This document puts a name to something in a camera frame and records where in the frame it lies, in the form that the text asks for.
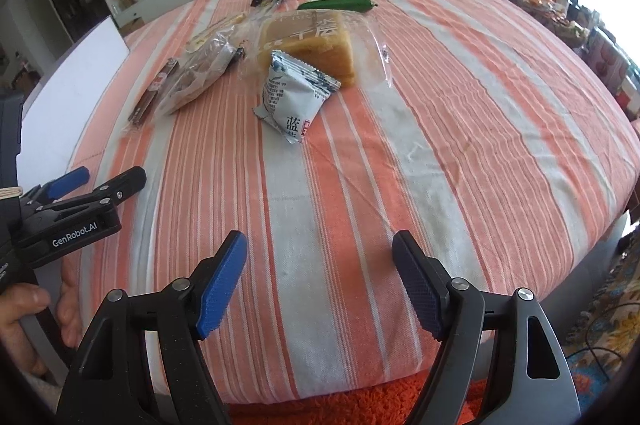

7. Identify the clutter of small items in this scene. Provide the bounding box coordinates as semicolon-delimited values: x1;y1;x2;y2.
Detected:
515;0;640;116

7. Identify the floral patterned rug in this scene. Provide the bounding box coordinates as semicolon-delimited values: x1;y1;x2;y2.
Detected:
565;240;640;411

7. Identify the clear bag of brown pastry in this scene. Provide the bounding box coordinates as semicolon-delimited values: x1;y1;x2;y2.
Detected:
152;30;246;116

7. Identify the orange shaggy rug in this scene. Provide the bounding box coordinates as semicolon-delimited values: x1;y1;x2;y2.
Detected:
227;375;491;425

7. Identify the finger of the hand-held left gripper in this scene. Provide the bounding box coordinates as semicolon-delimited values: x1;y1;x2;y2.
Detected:
35;165;147;226
22;166;91;211

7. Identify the white board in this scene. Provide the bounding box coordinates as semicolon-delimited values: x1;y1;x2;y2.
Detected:
15;16;132;186

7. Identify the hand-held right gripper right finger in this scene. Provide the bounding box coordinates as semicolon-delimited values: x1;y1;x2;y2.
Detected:
391;230;583;425

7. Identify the green cucumber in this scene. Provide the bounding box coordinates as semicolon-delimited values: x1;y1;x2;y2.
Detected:
297;0;379;12

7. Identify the sliced bread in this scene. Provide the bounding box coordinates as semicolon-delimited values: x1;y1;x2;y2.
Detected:
239;8;393;88

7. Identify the white and blue snack packet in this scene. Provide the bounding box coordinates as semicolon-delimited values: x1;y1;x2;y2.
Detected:
251;50;342;145

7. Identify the orange striped tablecloth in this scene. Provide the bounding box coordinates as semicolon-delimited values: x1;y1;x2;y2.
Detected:
67;0;640;406

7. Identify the red-brown sausage stick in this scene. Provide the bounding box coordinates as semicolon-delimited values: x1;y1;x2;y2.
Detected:
127;59;180;128

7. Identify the person's left hand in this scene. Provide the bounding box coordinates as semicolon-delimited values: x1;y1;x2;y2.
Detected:
0;262;83;378

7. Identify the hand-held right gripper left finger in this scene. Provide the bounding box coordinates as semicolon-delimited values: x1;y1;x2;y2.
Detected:
56;230;249;425

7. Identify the black cable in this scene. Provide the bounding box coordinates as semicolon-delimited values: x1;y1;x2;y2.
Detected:
570;300;640;356

